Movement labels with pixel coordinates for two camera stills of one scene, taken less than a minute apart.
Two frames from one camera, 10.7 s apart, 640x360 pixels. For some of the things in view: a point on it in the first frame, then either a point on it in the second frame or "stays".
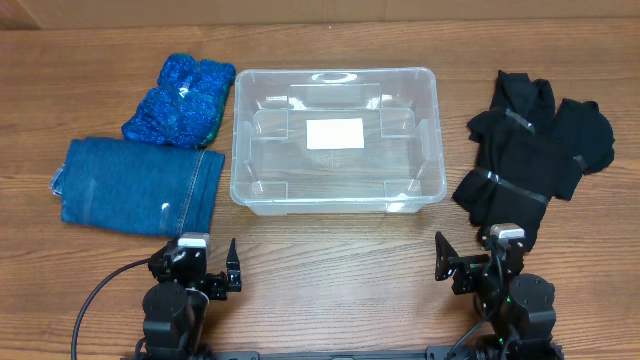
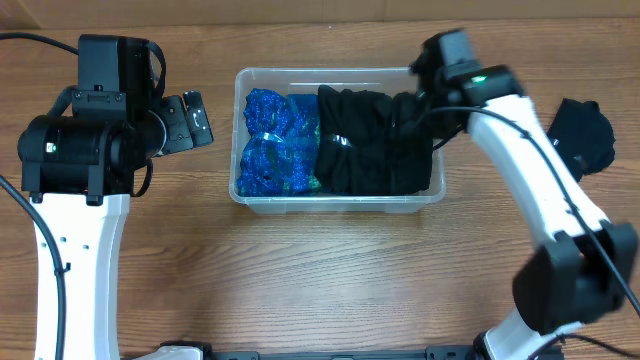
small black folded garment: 586,133 stays
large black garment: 518,165 to 372,144
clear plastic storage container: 337,141 stays
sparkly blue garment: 186,107 to 281,152
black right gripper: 468,266 to 449,132
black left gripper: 216,284 to 176,126
